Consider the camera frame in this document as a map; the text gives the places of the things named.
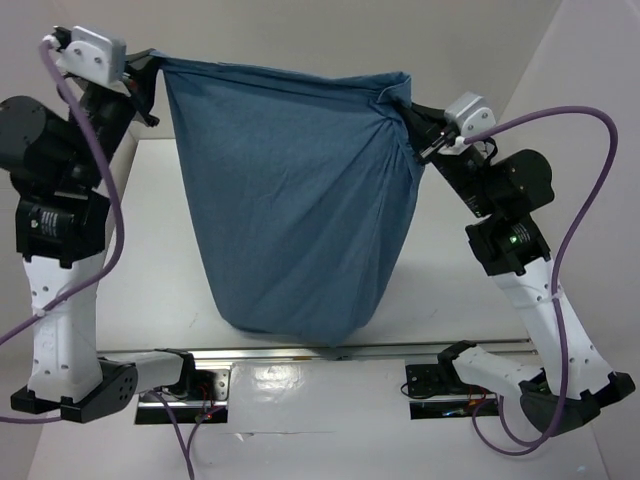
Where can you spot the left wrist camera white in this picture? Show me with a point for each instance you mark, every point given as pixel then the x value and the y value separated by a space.
pixel 96 57

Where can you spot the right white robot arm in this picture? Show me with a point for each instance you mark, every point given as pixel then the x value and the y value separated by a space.
pixel 573 383

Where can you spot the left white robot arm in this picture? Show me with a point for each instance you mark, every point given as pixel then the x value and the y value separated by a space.
pixel 60 168

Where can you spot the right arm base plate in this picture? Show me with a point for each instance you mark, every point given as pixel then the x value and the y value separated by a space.
pixel 424 381

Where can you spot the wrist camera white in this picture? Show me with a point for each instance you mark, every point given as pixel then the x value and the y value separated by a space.
pixel 96 57
pixel 469 115

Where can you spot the blue pillowcase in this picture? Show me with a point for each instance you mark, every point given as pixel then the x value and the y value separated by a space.
pixel 301 191

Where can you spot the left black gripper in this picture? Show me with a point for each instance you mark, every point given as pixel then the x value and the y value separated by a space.
pixel 141 90

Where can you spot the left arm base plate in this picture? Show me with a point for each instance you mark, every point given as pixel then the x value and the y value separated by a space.
pixel 208 385

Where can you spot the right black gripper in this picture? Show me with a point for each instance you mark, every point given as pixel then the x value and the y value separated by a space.
pixel 422 130

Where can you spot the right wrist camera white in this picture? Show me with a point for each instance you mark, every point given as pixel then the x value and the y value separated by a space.
pixel 469 115

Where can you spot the aluminium rail front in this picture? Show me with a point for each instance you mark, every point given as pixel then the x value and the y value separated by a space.
pixel 407 351

